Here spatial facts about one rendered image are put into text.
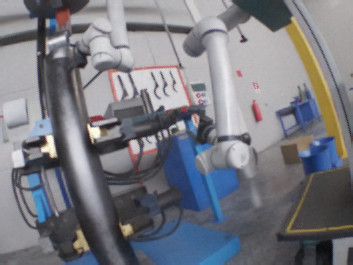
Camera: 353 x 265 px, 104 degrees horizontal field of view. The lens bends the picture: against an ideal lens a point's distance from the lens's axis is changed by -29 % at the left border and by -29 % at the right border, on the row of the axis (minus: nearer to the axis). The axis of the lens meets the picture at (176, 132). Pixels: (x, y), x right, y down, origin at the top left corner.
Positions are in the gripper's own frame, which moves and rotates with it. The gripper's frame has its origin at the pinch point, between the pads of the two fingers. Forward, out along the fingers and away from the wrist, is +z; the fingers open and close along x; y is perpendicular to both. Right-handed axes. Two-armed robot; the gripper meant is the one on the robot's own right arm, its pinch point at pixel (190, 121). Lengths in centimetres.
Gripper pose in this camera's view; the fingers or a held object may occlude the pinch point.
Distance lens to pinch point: 102.6
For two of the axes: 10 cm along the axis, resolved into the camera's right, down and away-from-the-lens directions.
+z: -5.7, -4.4, 7.0
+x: -0.8, 8.7, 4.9
